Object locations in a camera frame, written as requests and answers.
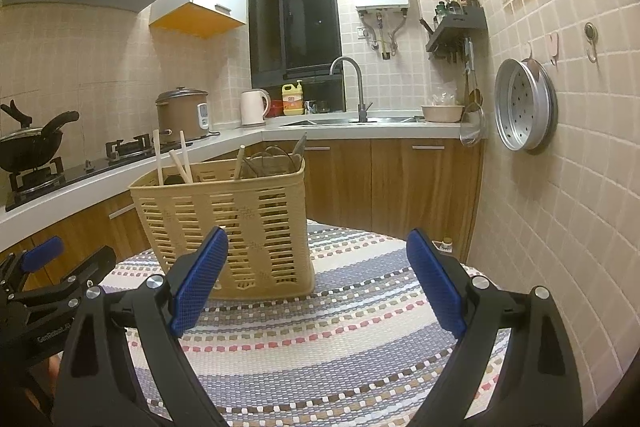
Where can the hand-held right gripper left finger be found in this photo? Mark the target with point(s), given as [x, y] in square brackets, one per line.
[200, 279]

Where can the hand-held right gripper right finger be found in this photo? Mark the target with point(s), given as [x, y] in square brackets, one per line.
[435, 279]

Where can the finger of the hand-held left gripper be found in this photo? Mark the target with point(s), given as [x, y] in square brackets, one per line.
[44, 253]
[70, 279]

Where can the beige plastic utensil basket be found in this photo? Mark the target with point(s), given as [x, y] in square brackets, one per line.
[235, 232]

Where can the small brown-capped bottle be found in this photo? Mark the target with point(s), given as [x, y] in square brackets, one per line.
[446, 246]

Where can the black gas stove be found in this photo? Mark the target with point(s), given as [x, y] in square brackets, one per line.
[75, 172]

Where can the wooden base cabinets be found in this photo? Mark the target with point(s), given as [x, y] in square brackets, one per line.
[400, 187]

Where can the wooden chopstick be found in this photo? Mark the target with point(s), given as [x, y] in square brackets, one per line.
[186, 157]
[158, 157]
[239, 162]
[180, 167]

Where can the hanging metal skimmer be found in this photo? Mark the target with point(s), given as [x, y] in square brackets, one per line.
[472, 127]

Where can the cream bowl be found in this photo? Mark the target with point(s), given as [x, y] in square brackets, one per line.
[442, 113]

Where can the brown rice cooker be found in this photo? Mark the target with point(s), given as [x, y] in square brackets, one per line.
[180, 114]

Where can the grey plastic utensil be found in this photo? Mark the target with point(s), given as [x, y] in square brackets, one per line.
[299, 146]

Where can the white kitchen countertop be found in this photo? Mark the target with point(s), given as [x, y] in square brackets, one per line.
[350, 132]

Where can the cream electric kettle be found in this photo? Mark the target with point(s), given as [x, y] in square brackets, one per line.
[252, 107]

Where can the crumpled clear plastic bag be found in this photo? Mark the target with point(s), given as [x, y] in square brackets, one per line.
[444, 97]

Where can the steel kitchen sink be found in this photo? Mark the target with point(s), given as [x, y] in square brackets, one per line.
[340, 122]

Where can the red container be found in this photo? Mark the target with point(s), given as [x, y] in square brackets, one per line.
[276, 109]

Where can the round metal steamer tray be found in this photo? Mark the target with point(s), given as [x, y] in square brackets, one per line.
[522, 104]

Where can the metal kitchen faucet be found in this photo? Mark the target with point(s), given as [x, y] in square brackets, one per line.
[361, 97]

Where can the yellow dish soap bottle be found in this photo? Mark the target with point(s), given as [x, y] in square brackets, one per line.
[293, 102]

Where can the glass cup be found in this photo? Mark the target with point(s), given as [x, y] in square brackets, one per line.
[322, 107]

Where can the water heater pipes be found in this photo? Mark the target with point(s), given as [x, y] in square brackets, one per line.
[385, 32]

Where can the dark kitchen window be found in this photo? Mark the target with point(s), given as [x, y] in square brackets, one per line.
[295, 17]

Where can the dark wall spice rack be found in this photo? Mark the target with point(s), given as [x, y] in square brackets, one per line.
[457, 27]

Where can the white wall socket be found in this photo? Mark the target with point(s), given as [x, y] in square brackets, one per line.
[361, 32]

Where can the pink wall hook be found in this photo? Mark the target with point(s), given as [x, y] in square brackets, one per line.
[552, 47]

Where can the metal wall hook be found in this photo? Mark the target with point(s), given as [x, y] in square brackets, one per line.
[592, 37]

